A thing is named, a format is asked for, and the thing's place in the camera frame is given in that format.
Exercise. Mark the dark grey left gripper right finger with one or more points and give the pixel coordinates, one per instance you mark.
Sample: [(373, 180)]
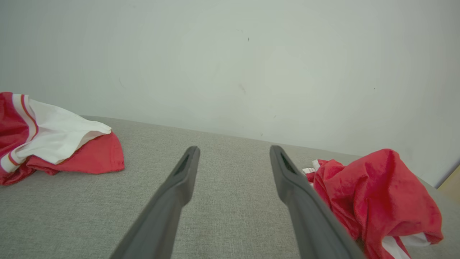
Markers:
[(309, 216)]

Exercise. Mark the red white sports shorts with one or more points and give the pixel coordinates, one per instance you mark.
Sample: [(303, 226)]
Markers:
[(377, 187)]

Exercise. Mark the red white basketball jersey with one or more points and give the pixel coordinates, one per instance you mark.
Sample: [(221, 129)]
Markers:
[(93, 158)]

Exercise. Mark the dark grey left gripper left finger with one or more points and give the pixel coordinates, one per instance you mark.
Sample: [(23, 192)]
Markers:
[(169, 201)]

